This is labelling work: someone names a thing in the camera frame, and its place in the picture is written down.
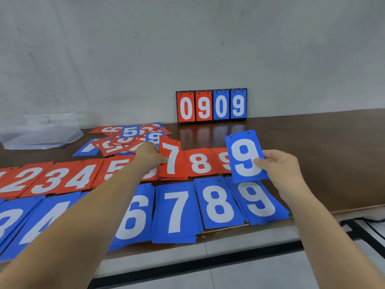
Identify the row of red card stacks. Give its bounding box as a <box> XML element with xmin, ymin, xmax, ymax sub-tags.
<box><xmin>0</xmin><ymin>147</ymin><xmax>233</xmax><ymax>199</ymax></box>

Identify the person's right hand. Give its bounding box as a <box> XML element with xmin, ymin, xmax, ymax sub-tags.
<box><xmin>253</xmin><ymin>150</ymin><xmax>305</xmax><ymax>197</ymax></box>

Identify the person's left forearm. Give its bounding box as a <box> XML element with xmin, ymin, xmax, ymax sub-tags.
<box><xmin>0</xmin><ymin>162</ymin><xmax>151</xmax><ymax>289</ymax></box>

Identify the blue scoreboard flip panel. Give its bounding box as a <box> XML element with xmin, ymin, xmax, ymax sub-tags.
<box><xmin>213</xmin><ymin>90</ymin><xmax>230</xmax><ymax>121</ymax></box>
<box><xmin>231</xmin><ymin>89</ymin><xmax>247</xmax><ymax>119</ymax></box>

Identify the mixed pile of loose cards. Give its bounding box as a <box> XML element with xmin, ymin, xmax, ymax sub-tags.
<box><xmin>72</xmin><ymin>122</ymin><xmax>172</xmax><ymax>158</ymax></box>

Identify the black metal table frame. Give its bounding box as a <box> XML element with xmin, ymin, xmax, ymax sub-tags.
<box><xmin>89</xmin><ymin>219</ymin><xmax>385</xmax><ymax>289</ymax></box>

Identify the black tabletop scoreboard frame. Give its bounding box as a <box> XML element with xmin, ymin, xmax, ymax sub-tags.
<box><xmin>176</xmin><ymin>88</ymin><xmax>248</xmax><ymax>125</ymax></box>

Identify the red scoreboard flip panel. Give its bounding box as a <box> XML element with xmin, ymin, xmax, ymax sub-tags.
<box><xmin>178</xmin><ymin>92</ymin><xmax>195</xmax><ymax>122</ymax></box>
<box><xmin>196</xmin><ymin>91</ymin><xmax>213</xmax><ymax>121</ymax></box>

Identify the row of blue card stacks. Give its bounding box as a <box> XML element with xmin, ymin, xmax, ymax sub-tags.
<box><xmin>0</xmin><ymin>176</ymin><xmax>291</xmax><ymax>264</ymax></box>

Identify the person's left hand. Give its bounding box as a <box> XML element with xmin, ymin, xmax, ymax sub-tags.
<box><xmin>134</xmin><ymin>142</ymin><xmax>168</xmax><ymax>172</ymax></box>

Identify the pile of clear plastic bags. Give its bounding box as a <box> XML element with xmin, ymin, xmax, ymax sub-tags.
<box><xmin>0</xmin><ymin>113</ymin><xmax>84</xmax><ymax>150</ymax></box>

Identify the blue number card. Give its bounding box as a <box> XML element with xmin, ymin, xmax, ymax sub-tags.
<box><xmin>225</xmin><ymin>130</ymin><xmax>269</xmax><ymax>184</ymax></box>

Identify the person's right forearm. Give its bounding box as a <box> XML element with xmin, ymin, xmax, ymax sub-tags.
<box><xmin>278</xmin><ymin>186</ymin><xmax>385</xmax><ymax>289</ymax></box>

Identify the red number card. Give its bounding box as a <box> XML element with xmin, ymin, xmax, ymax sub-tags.
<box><xmin>158</xmin><ymin>136</ymin><xmax>189</xmax><ymax>178</ymax></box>

